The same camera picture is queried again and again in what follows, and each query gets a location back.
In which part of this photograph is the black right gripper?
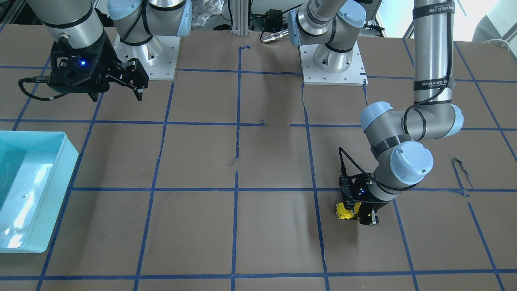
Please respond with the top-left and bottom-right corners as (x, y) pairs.
(47, 32), (149, 102)

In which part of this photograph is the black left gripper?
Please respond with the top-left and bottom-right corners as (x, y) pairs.
(340, 174), (389, 226)

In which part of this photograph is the yellow beetle toy car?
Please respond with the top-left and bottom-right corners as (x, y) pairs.
(335, 202), (361, 220)

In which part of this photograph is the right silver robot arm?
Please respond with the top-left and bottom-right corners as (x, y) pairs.
(18, 0), (192, 102)

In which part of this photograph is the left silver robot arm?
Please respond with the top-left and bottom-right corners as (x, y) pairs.
(287, 0), (464, 226)

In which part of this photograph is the teal plastic storage bin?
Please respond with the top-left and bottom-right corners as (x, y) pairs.
(0, 131), (79, 253)

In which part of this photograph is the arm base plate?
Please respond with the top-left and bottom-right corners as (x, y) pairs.
(114, 35), (182, 81)
(299, 42), (369, 86)

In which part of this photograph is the aluminium frame post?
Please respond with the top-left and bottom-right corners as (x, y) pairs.
(228, 0), (251, 37)

